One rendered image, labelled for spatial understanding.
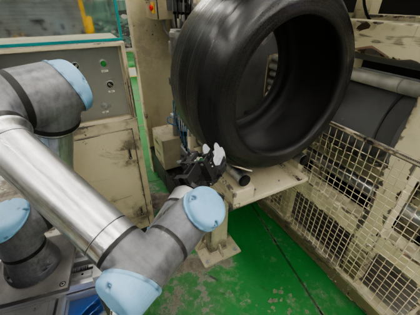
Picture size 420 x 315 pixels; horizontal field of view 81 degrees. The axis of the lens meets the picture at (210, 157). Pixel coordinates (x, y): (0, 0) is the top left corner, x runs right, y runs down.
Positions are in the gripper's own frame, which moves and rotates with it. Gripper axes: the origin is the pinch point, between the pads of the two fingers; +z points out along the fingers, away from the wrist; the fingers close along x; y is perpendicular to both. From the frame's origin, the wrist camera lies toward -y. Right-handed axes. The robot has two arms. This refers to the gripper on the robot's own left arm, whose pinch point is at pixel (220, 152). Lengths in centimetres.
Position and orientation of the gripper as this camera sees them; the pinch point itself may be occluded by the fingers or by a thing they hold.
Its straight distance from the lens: 73.5
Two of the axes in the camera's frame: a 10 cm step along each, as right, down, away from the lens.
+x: -8.6, 0.7, 5.1
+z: 3.6, -6.1, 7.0
